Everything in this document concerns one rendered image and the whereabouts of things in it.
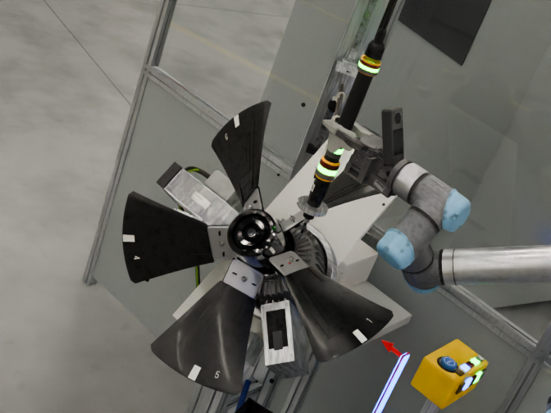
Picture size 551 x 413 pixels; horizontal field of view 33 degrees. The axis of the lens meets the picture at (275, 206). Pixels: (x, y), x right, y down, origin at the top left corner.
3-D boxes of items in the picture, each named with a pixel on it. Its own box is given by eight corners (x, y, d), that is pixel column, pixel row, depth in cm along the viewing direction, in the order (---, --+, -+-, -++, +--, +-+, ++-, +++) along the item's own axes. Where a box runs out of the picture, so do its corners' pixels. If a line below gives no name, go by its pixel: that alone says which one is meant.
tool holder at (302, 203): (298, 192, 211) (313, 155, 207) (328, 202, 211) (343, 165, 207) (294, 210, 203) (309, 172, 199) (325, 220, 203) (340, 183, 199)
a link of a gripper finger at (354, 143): (331, 136, 192) (366, 156, 189) (334, 130, 192) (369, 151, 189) (342, 132, 196) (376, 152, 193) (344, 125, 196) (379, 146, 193)
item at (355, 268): (329, 252, 291) (341, 223, 286) (367, 281, 283) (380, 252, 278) (295, 264, 279) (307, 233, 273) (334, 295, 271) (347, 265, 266)
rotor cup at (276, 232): (253, 216, 228) (236, 194, 217) (305, 233, 222) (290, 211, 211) (229, 269, 224) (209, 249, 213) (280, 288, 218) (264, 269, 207)
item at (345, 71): (328, 83, 264) (338, 56, 260) (351, 92, 264) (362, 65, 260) (325, 95, 255) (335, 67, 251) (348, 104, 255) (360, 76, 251)
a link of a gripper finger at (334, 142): (308, 142, 197) (344, 163, 194) (318, 118, 195) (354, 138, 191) (316, 139, 200) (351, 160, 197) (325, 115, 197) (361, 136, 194)
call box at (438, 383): (440, 369, 237) (457, 337, 232) (472, 393, 232) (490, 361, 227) (407, 388, 225) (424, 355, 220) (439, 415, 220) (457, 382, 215)
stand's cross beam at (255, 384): (248, 386, 274) (252, 376, 272) (258, 395, 272) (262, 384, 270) (204, 407, 260) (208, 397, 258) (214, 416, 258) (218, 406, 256)
